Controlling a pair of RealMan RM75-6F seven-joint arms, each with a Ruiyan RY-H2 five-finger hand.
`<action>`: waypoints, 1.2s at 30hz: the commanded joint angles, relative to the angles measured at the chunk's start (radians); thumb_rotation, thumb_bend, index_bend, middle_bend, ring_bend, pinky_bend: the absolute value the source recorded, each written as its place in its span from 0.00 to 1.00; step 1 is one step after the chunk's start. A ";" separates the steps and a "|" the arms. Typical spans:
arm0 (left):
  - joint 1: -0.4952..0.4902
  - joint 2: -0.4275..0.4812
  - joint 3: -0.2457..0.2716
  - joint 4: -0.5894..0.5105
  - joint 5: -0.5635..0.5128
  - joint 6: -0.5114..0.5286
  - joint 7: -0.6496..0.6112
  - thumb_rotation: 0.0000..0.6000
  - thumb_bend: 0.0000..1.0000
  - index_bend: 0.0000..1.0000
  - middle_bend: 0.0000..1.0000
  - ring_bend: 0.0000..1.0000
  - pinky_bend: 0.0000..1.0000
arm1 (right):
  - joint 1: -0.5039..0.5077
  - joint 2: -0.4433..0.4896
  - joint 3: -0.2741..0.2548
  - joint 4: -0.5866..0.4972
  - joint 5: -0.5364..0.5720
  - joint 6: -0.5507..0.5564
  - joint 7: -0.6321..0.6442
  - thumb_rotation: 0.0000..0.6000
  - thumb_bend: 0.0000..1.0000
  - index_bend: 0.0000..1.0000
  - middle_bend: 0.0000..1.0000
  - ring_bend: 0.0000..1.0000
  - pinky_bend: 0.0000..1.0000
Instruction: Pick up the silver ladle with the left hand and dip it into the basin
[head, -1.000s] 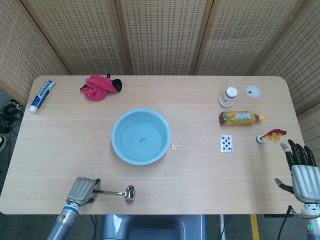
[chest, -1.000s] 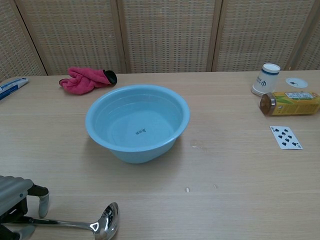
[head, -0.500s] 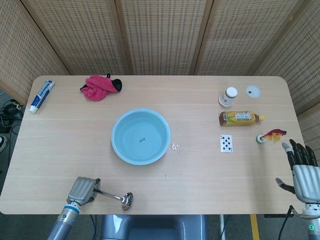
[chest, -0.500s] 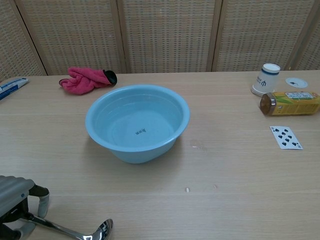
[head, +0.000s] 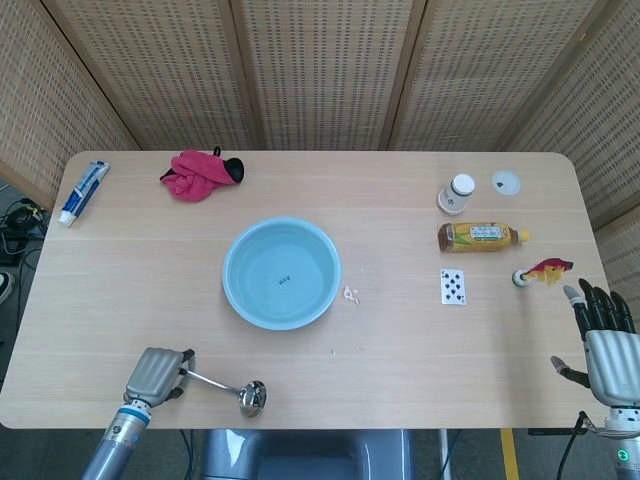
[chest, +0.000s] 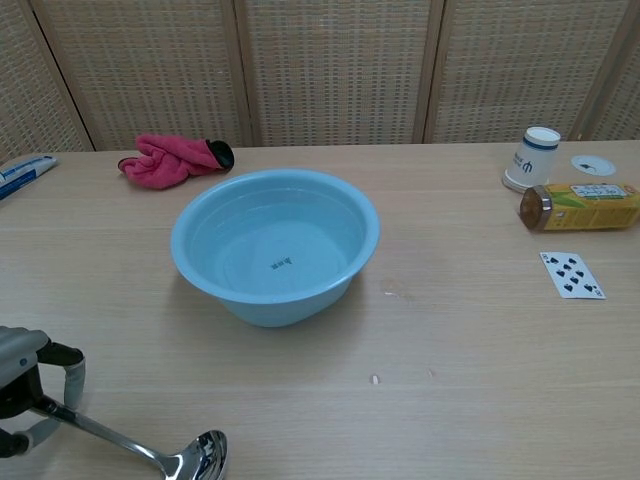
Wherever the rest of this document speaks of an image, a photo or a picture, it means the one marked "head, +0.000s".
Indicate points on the blue and white toothpaste tube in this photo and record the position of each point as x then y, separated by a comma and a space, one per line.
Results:
82, 192

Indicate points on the metal ladle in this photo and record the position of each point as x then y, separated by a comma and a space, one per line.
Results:
247, 395

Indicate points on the pink cloth with black trim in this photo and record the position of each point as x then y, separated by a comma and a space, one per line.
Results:
197, 175

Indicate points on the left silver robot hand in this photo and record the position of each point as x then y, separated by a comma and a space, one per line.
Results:
152, 375

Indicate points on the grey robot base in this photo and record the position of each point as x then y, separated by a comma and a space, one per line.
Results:
310, 454

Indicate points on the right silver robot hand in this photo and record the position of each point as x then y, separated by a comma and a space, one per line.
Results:
607, 350

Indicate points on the woven rattan folding screen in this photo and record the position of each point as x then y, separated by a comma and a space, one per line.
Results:
320, 70

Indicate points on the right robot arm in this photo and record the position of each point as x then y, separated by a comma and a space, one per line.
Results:
622, 440

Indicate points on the white paper cup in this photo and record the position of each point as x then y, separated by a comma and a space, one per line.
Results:
456, 195

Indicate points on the small white paper scrap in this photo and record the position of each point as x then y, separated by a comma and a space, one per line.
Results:
351, 294

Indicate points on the light blue plastic basin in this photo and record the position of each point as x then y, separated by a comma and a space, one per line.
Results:
281, 272

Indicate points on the black and white shoe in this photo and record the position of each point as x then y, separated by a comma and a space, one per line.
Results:
4, 286

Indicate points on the yellow label tea bottle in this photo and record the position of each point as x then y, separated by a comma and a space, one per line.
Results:
480, 237

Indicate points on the spades playing card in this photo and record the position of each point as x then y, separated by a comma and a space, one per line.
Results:
453, 287

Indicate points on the clear round lid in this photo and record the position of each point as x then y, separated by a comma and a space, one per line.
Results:
505, 183

